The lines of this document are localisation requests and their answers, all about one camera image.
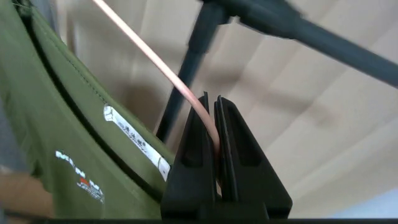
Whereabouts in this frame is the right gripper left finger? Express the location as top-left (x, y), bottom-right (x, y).
top-left (160, 91), bottom-right (219, 219)

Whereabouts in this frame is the black clothes rack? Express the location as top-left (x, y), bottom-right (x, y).
top-left (155, 0), bottom-right (398, 144)

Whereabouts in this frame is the green garment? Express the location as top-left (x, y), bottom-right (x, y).
top-left (0, 0), bottom-right (175, 219)

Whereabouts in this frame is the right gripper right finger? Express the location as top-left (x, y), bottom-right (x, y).
top-left (213, 95), bottom-right (294, 219)

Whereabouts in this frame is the pink clothes hanger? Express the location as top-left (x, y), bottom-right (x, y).
top-left (91, 0), bottom-right (221, 156)

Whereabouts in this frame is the beige curtain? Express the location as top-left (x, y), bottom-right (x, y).
top-left (54, 0), bottom-right (398, 218)

